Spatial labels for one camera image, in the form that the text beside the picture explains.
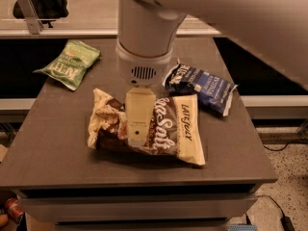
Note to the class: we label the brown sea salt chip bag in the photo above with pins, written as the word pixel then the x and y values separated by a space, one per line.
pixel 173 128

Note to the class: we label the glass barrier panel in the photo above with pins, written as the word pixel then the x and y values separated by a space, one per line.
pixel 82 15

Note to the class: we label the grey table drawer unit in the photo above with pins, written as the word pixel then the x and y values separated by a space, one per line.
pixel 201 208

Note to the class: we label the green jalapeno chip bag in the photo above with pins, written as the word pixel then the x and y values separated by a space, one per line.
pixel 71 65

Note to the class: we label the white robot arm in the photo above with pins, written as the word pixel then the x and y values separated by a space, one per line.
pixel 275 31

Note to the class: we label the black power adapter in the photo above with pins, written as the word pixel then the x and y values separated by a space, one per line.
pixel 287 224

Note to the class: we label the red soda can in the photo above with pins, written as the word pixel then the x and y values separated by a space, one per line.
pixel 13 209

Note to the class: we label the blue salt vinegar chip bag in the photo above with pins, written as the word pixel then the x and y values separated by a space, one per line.
pixel 212 91

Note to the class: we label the white gripper with vent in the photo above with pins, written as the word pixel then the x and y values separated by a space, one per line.
pixel 143 68

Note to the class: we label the left metal glass bracket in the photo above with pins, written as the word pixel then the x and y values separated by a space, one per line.
pixel 33 23

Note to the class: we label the black bag behind glass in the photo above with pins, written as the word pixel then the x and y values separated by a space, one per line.
pixel 48 11

